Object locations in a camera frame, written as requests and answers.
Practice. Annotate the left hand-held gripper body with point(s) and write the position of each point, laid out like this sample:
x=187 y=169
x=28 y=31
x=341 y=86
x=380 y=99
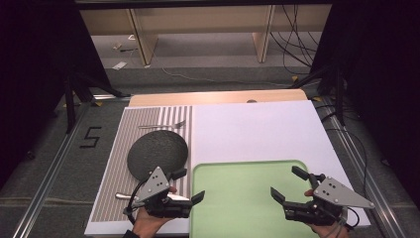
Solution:
x=154 y=185

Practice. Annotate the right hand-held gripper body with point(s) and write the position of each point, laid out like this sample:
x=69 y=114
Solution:
x=336 y=195

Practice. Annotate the person's right hand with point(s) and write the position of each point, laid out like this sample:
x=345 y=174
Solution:
x=327 y=232

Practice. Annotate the person's left hand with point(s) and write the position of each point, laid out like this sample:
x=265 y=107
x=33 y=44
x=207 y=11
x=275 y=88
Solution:
x=148 y=225

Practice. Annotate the round black textured plate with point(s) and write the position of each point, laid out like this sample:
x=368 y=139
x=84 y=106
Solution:
x=157 y=154

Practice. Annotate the light green tray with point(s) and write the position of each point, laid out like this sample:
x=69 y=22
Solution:
x=237 y=198

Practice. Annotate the silver fork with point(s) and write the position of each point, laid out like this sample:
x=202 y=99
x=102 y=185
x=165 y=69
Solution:
x=161 y=126

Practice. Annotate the white board sheet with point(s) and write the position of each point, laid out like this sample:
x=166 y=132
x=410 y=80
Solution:
x=251 y=132

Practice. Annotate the grey striped placemat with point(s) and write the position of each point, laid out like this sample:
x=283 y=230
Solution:
x=138 y=119

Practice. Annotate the yellow tape piece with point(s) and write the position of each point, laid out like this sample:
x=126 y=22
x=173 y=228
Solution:
x=98 y=103
x=294 y=78
x=317 y=98

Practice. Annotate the light wooden table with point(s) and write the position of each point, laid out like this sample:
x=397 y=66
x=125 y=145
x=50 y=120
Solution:
x=214 y=96

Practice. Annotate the black tripod stand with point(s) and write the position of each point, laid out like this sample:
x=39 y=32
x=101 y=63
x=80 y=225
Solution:
x=70 y=99
x=337 y=89

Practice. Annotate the black curtain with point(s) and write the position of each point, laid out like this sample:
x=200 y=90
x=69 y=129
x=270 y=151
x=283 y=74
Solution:
x=36 y=66
x=379 y=82

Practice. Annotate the white paper scrap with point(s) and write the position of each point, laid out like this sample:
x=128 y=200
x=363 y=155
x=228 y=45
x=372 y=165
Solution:
x=119 y=65

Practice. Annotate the aluminium floor rail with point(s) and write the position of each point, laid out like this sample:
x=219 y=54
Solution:
x=49 y=172
x=363 y=172

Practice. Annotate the light wooden desk frame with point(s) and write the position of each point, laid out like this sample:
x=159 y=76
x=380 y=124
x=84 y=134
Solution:
x=204 y=18

